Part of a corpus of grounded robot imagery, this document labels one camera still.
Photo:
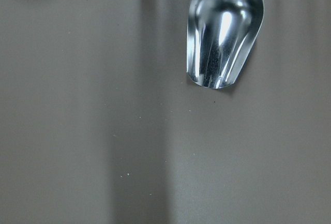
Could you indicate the metal scoop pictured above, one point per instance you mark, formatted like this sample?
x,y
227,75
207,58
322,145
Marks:
x,y
220,36

